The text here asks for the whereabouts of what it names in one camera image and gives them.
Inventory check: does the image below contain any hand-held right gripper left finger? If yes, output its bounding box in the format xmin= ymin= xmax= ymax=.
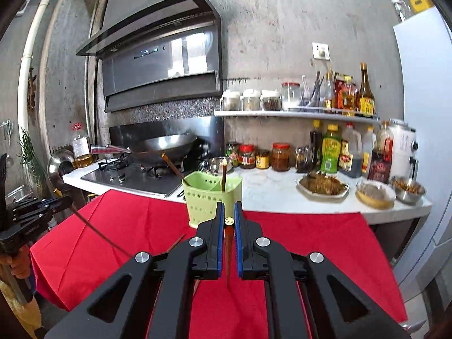
xmin=44 ymin=201 xmax=227 ymax=339

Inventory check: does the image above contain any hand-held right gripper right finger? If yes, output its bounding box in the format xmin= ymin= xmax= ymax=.
xmin=234 ymin=201 xmax=412 ymax=339

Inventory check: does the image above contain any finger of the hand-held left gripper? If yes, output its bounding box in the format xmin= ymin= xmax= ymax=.
xmin=37 ymin=196 xmax=73 ymax=220
xmin=10 ymin=198 xmax=48 ymax=216

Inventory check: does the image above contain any green plastic utensil holder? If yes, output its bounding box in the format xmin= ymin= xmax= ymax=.
xmin=181 ymin=171 xmax=244 ymax=229

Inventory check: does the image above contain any person's left hand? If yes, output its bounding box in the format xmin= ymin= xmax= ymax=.
xmin=7 ymin=245 xmax=32 ymax=279

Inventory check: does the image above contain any steel pot lid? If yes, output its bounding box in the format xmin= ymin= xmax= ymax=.
xmin=47 ymin=149 xmax=75 ymax=188

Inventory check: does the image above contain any green onion plant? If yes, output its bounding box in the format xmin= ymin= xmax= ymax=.
xmin=18 ymin=127 xmax=48 ymax=188

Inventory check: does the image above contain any oil bottle red cap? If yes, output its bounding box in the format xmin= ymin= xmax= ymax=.
xmin=71 ymin=123 xmax=94 ymax=169

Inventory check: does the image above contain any red cloth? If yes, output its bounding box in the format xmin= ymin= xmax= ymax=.
xmin=30 ymin=189 xmax=408 ymax=339

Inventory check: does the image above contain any small steel bowl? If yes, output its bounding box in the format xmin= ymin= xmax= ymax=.
xmin=208 ymin=156 xmax=234 ymax=174

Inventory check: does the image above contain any yellow cloth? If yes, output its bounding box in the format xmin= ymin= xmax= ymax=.
xmin=0 ymin=279 xmax=42 ymax=330

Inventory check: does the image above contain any green label jar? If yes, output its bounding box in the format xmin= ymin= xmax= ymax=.
xmin=226 ymin=142 xmax=241 ymax=168

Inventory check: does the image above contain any steel gas stove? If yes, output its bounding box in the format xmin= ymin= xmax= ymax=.
xmin=81 ymin=159 xmax=184 ymax=197

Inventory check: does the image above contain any red lid sauce jar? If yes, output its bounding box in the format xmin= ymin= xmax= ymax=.
xmin=239 ymin=144 xmax=257 ymax=169

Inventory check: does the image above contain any large red lid jar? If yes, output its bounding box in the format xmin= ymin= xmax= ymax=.
xmin=271 ymin=143 xmax=291 ymax=172

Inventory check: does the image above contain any white plate of food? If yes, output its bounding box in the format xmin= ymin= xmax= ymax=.
xmin=296 ymin=171 xmax=351 ymax=200

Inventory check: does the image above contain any dark glass jar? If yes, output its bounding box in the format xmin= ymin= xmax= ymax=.
xmin=295 ymin=146 xmax=313 ymax=173

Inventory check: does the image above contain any steel wok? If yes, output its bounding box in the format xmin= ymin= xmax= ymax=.
xmin=90 ymin=133 xmax=198 ymax=165

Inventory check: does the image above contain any dark soy sauce bottle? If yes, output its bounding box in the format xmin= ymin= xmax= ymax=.
xmin=310 ymin=120 xmax=323 ymax=170

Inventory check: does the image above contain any green plastic bottle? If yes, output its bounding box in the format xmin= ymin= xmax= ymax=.
xmin=320 ymin=124 xmax=342 ymax=174

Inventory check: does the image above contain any white lid spice jar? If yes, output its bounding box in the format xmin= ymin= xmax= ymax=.
xmin=261 ymin=90 xmax=282 ymax=111
xmin=221 ymin=90 xmax=242 ymax=111
xmin=242 ymin=88 xmax=262 ymax=111

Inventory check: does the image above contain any large dark sauce jug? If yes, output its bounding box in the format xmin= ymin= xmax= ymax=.
xmin=338 ymin=123 xmax=364 ymax=178

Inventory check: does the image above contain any yellow rim bowl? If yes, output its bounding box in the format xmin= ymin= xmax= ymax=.
xmin=355 ymin=179 xmax=397 ymax=210

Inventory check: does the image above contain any white pipe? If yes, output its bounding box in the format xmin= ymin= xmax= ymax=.
xmin=18 ymin=0 xmax=59 ymax=138

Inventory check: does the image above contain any glass jar red lid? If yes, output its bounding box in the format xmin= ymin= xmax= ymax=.
xmin=281 ymin=82 xmax=302 ymax=110

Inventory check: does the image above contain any dark red packet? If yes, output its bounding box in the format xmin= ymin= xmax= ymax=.
xmin=367 ymin=148 xmax=392 ymax=183

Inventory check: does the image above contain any clear jug yellow label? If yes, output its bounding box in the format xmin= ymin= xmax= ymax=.
xmin=361 ymin=126 xmax=377 ymax=177

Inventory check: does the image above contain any clear utensil cup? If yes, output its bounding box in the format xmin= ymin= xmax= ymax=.
xmin=302 ymin=71 xmax=323 ymax=108

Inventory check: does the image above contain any grey range hood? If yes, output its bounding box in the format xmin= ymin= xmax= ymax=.
xmin=75 ymin=0 xmax=222 ymax=114

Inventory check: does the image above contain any small sauce bottle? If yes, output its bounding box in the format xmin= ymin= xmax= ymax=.
xmin=323 ymin=71 xmax=336 ymax=114

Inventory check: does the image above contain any steel bowl of food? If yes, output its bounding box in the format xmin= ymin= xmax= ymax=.
xmin=391 ymin=176 xmax=427 ymax=205

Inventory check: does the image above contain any yellow oil bottle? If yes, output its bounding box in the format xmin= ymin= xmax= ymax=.
xmin=338 ymin=76 xmax=357 ymax=116

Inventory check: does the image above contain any clear plastic jar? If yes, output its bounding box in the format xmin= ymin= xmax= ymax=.
xmin=376 ymin=121 xmax=394 ymax=152

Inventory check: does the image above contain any white kitchen appliance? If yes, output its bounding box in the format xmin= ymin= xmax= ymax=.
xmin=388 ymin=119 xmax=419 ymax=184

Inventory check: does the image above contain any brown bottle yellow label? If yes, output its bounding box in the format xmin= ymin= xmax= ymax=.
xmin=356 ymin=62 xmax=375 ymax=118

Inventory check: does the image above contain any dark red box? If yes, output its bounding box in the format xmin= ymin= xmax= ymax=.
xmin=334 ymin=73 xmax=354 ymax=96

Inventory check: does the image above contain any white refrigerator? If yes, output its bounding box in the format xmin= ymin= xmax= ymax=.
xmin=393 ymin=5 xmax=452 ymax=290

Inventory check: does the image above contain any clear spray bottle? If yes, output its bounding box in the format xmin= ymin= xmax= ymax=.
xmin=391 ymin=0 xmax=412 ymax=22

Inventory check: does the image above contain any white wall shelf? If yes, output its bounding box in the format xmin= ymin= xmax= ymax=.
xmin=214 ymin=109 xmax=382 ymax=125

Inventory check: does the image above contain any white wall socket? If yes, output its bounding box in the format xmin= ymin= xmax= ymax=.
xmin=312 ymin=42 xmax=331 ymax=60

